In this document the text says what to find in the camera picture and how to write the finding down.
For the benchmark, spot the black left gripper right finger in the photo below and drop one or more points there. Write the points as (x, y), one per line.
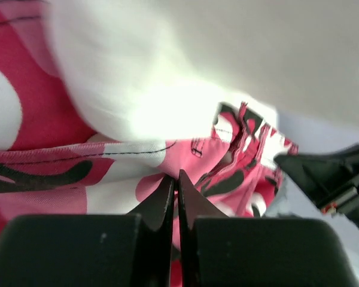
(217, 250)

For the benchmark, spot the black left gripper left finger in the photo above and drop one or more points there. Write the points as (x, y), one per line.
(92, 250)

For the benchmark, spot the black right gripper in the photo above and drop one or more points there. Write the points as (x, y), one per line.
(330, 181)

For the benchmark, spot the pink camouflage trousers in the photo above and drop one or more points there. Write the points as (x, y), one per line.
(53, 162)

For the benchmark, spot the white printed t-shirt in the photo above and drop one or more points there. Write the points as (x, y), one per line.
(150, 70)

